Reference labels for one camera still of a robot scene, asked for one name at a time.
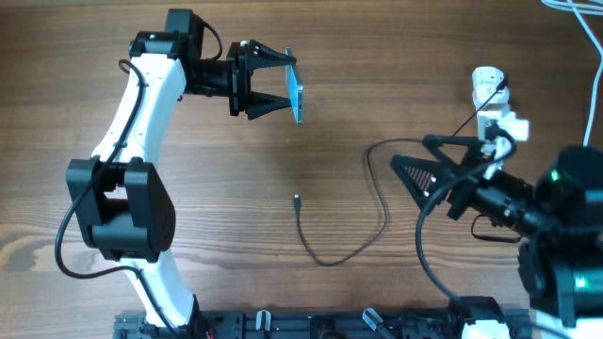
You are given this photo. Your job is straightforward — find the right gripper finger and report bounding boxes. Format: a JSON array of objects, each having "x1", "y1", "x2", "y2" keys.
[
  {"x1": 390, "y1": 154, "x2": 460, "y2": 210},
  {"x1": 421, "y1": 134, "x2": 484, "y2": 163}
]

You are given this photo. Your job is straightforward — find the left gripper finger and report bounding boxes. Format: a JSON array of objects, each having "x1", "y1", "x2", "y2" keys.
[
  {"x1": 244, "y1": 40, "x2": 297, "y2": 71},
  {"x1": 245, "y1": 91, "x2": 291, "y2": 120}
]

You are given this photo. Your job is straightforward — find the teal screen Galaxy smartphone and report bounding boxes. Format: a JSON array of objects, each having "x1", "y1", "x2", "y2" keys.
[{"x1": 285, "y1": 64, "x2": 303, "y2": 125}]

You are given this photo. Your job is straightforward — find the white power strip socket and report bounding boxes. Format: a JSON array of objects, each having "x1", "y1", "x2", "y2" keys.
[{"x1": 472, "y1": 66, "x2": 516, "y2": 141}]

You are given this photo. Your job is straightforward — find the black USB charging cable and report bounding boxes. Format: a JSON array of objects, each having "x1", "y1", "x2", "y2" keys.
[{"x1": 293, "y1": 73, "x2": 510, "y2": 267}]

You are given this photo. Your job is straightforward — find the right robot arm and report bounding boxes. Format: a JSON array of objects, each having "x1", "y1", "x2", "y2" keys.
[{"x1": 390, "y1": 130, "x2": 602, "y2": 328}]

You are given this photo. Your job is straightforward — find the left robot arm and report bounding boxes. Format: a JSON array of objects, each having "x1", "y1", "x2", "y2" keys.
[{"x1": 65, "y1": 8, "x2": 302, "y2": 338}]

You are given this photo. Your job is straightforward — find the white charger plug adapter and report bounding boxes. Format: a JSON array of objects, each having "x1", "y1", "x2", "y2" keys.
[{"x1": 472, "y1": 83, "x2": 510, "y2": 109}]

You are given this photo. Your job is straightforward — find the white power strip cord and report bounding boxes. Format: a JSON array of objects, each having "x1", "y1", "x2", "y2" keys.
[{"x1": 567, "y1": 0, "x2": 603, "y2": 148}]

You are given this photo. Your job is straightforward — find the white cables at corner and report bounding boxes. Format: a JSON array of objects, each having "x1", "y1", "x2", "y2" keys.
[{"x1": 540, "y1": 0, "x2": 603, "y2": 17}]

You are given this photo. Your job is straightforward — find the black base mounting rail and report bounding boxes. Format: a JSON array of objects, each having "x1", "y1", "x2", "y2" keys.
[{"x1": 113, "y1": 306, "x2": 532, "y2": 339}]

